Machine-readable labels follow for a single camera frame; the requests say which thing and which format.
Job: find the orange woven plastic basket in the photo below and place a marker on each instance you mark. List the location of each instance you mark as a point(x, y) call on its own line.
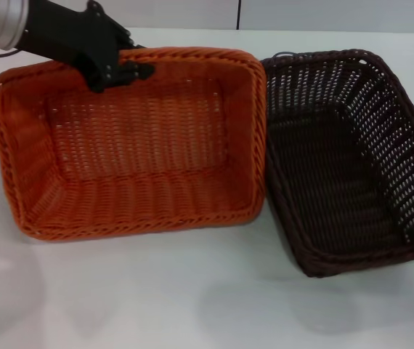
point(138, 152)

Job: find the black vertical wall strip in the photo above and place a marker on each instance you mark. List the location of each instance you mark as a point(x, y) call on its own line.
point(238, 14)

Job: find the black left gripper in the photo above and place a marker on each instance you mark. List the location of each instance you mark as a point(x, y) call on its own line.
point(72, 36)

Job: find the dark brown woven basket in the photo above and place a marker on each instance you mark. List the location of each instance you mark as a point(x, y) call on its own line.
point(319, 174)

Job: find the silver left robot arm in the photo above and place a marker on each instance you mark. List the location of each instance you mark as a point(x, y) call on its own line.
point(0, 20)

